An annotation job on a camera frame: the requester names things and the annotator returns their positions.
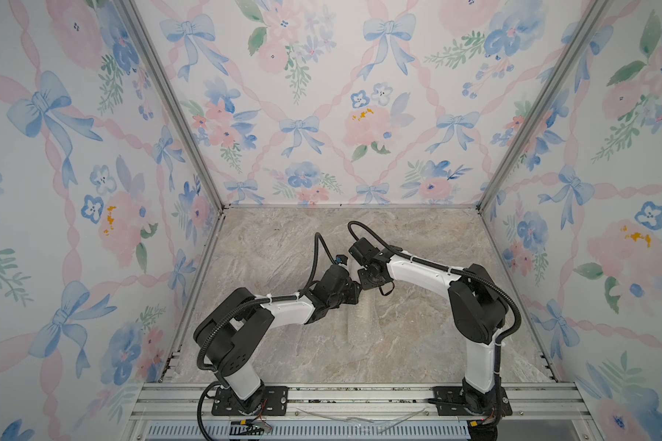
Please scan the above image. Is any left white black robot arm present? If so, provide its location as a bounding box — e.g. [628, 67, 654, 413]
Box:
[193, 264, 360, 412]

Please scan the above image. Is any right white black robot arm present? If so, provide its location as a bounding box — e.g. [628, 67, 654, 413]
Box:
[349, 238, 522, 413]

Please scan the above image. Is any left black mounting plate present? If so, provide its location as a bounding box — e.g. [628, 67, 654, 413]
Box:
[211, 385, 290, 417]

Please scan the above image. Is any black mounting plate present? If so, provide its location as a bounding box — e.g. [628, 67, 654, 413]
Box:
[211, 385, 290, 417]
[428, 386, 513, 419]

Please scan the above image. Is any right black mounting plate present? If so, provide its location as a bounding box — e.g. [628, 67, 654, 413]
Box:
[428, 386, 513, 419]

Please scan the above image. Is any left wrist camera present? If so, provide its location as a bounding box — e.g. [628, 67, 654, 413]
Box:
[334, 255, 349, 266]

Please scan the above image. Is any right corrugated black cable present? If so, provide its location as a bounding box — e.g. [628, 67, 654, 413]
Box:
[346, 219, 523, 354]

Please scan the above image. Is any corrugated black cable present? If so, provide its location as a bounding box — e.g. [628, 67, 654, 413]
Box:
[346, 219, 523, 354]
[195, 230, 338, 441]

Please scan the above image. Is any left corrugated black cable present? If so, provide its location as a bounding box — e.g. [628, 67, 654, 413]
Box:
[195, 230, 338, 441]

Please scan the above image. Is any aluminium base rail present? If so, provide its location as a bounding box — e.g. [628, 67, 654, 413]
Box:
[129, 382, 591, 422]

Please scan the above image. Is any left aluminium corner post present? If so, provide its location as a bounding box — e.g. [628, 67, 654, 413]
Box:
[114, 0, 224, 214]

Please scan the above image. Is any aluminium corner post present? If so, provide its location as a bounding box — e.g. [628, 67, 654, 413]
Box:
[476, 0, 611, 215]
[114, 0, 224, 214]

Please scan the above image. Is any white slotted cable duct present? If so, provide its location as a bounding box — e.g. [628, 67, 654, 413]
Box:
[142, 421, 473, 441]

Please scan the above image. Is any right aluminium corner post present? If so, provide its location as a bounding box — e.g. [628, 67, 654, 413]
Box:
[476, 0, 611, 215]

